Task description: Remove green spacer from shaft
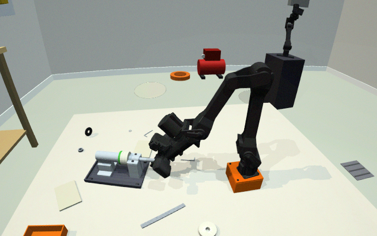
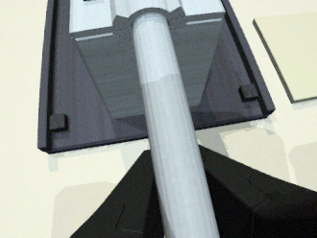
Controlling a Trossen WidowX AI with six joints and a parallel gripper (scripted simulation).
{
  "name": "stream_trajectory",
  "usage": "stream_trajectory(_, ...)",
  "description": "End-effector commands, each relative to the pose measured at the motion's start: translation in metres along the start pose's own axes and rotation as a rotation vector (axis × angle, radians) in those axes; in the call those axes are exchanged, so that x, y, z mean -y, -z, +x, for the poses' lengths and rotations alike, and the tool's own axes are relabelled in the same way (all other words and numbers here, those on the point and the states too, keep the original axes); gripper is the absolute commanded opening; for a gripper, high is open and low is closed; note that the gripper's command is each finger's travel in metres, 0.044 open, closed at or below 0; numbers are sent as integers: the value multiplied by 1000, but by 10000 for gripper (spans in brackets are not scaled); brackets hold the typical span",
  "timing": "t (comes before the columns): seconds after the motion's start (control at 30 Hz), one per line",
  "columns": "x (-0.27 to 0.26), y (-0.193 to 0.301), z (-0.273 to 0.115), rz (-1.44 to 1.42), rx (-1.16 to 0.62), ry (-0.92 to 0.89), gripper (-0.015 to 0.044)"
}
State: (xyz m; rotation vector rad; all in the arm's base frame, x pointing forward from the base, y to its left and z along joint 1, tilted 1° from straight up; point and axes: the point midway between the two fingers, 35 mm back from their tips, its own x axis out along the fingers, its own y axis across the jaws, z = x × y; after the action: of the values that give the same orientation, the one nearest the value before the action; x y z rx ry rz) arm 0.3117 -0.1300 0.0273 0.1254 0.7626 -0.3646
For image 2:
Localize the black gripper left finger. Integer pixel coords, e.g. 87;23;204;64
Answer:
69;150;163;238

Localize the beige flat square plate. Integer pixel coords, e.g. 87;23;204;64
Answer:
252;12;317;104

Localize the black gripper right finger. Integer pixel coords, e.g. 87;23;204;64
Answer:
198;145;317;238

